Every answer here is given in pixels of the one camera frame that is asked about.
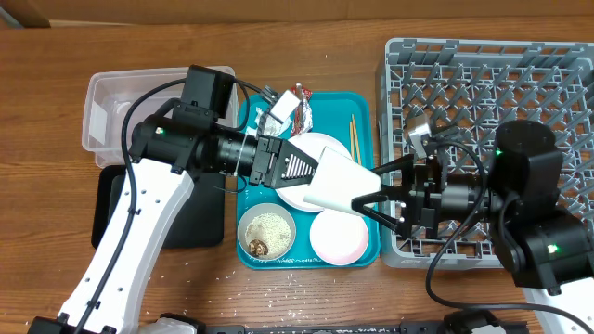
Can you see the pink small bowl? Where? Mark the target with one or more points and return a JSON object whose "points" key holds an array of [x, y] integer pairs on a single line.
{"points": [[338, 238]]}

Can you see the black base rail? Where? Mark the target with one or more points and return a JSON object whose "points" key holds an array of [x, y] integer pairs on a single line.
{"points": [[406, 327]]}

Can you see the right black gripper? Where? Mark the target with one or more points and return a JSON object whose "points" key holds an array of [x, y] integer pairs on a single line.
{"points": [[421, 198]]}

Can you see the red foil snack wrapper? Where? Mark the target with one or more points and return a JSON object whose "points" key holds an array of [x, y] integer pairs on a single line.
{"points": [[302, 121]]}

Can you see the white round plate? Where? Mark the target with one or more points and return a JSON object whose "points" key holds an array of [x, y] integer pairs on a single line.
{"points": [[312, 144]]}

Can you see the grey bowl with rice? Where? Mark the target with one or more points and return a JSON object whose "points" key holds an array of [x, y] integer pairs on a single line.
{"points": [[266, 232]]}

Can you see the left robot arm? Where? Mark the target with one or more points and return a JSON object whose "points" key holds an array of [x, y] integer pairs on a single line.
{"points": [[164, 156]]}

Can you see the wooden chopstick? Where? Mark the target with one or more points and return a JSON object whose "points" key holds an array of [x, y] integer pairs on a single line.
{"points": [[352, 139], [357, 147]]}

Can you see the grey dishwasher rack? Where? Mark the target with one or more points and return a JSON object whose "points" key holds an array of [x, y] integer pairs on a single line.
{"points": [[474, 86]]}

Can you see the teal serving tray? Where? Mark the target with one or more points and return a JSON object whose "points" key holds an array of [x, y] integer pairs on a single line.
{"points": [[332, 113]]}

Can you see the crumpled white tissue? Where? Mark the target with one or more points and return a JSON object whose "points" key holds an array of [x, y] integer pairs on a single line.
{"points": [[260, 124]]}

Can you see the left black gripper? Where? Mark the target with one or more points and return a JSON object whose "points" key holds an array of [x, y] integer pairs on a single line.
{"points": [[276, 176]]}

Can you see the right wooden chopstick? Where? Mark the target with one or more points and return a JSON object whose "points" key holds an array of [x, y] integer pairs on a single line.
{"points": [[357, 147]]}

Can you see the white plastic cup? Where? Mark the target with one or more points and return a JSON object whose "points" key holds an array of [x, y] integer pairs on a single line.
{"points": [[338, 180]]}

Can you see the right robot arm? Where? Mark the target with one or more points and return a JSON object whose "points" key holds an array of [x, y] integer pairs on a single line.
{"points": [[547, 250]]}

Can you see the clear plastic bin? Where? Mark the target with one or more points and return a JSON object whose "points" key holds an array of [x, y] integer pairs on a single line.
{"points": [[111, 93]]}

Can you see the black plastic tray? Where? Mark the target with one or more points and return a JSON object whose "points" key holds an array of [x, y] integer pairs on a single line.
{"points": [[200, 222]]}

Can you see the left wooden chopstick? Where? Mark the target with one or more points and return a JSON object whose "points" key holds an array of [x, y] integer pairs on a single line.
{"points": [[352, 139]]}

